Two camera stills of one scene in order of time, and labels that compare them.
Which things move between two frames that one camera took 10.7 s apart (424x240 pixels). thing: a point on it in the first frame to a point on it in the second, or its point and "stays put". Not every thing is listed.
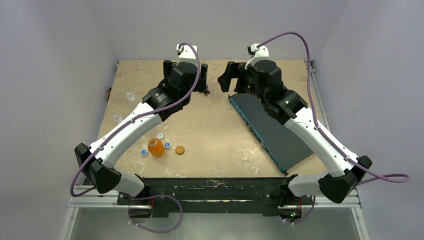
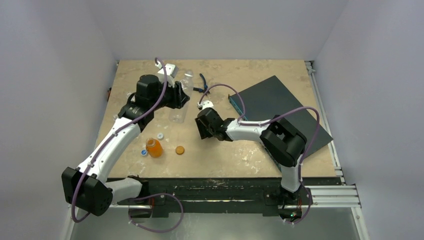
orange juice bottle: (156, 147) stays put
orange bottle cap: (179, 150) stays put
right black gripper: (236, 78) to (203, 122)
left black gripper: (200, 87) to (178, 97)
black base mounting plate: (245, 196) stays put
